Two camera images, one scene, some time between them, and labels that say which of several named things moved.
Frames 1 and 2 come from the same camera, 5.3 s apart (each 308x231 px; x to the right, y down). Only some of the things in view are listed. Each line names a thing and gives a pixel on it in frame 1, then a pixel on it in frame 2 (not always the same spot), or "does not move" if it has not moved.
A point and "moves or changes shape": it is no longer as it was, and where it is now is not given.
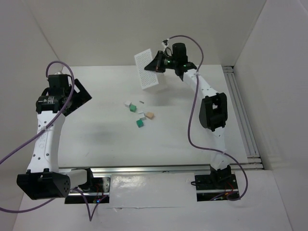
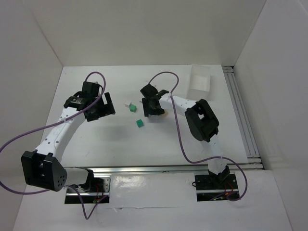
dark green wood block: [139, 123] does not move
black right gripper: [160, 62] → [151, 106]
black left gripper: [78, 95] → [100, 110]
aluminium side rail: [254, 160] does not move
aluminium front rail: [197, 169] does not move
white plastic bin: [147, 78] moves or changes shape
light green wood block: [133, 108] does not move
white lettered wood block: [127, 104] does not move
